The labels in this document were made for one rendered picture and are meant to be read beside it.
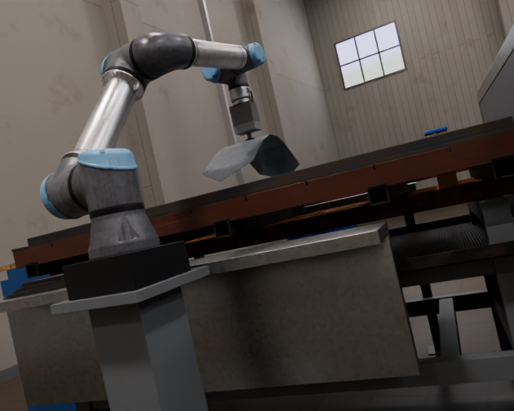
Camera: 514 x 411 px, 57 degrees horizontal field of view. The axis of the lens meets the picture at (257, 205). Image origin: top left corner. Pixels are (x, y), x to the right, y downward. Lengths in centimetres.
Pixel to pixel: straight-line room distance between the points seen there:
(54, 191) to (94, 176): 15
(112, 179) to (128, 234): 12
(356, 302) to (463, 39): 1042
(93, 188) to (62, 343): 80
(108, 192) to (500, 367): 103
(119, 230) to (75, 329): 72
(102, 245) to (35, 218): 326
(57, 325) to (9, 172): 263
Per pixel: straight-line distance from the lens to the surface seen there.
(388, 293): 122
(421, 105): 1133
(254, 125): 170
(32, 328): 180
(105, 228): 101
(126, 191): 102
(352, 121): 1162
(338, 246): 105
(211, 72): 166
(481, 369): 138
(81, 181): 106
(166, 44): 131
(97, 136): 122
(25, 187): 426
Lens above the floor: 77
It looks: 1 degrees up
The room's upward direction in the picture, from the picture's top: 13 degrees counter-clockwise
